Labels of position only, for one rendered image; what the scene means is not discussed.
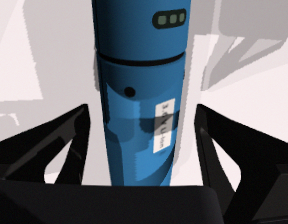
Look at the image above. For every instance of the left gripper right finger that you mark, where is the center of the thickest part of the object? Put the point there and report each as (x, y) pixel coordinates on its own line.
(262, 193)

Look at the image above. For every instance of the dark blue nut driver barrel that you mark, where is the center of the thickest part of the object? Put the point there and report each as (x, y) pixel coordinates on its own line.
(141, 52)

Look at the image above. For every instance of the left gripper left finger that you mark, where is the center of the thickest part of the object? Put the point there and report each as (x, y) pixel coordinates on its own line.
(25, 156)

